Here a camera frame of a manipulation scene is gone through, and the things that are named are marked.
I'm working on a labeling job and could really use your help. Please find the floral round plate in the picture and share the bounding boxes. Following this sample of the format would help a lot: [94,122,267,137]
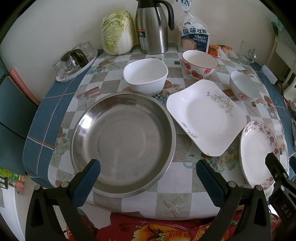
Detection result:
[239,120,280,191]

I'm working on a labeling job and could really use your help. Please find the large stainless steel basin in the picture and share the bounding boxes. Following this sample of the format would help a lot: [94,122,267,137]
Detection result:
[70,92,176,198]

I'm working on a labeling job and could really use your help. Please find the red strawberry rimmed bowl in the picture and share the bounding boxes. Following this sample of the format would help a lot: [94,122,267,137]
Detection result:
[182,50,218,80]

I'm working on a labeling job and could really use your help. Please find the white square bowl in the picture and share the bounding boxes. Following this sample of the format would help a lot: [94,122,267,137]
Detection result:
[123,58,169,96]

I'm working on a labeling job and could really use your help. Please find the white square patterned plate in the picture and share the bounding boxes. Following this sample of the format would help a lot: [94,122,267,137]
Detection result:
[166,79,247,157]

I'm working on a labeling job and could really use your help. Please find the small white round bowl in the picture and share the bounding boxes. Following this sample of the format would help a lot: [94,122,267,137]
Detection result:
[230,71,260,103]

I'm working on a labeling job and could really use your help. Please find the white power bank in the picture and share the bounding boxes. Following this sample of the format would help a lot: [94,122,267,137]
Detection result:
[261,65,278,85]

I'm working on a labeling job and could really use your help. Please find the white shelf rack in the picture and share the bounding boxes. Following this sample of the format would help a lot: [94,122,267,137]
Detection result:
[265,21,296,93]

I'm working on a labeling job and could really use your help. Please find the checkered blue tablecloth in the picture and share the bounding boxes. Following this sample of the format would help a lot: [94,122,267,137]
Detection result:
[23,48,295,219]

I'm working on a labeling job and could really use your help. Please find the orange snack packet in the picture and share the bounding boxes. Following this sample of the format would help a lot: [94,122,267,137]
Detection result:
[219,45,238,59]
[208,45,221,58]

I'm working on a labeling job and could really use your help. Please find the white tray with glasses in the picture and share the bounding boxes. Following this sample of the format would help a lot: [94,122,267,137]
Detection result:
[53,41,98,82]

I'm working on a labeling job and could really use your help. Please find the dark lidded glass teapot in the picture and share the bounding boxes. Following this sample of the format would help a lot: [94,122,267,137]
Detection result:
[60,49,88,72]

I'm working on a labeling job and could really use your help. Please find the toast bread bag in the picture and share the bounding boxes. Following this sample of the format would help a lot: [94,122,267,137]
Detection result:
[177,1,210,53]

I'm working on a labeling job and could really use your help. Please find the napa cabbage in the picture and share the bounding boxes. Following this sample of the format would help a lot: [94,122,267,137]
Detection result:
[101,10,137,55]

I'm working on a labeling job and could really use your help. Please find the stainless steel thermos jug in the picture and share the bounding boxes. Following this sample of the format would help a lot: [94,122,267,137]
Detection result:
[135,1,175,55]

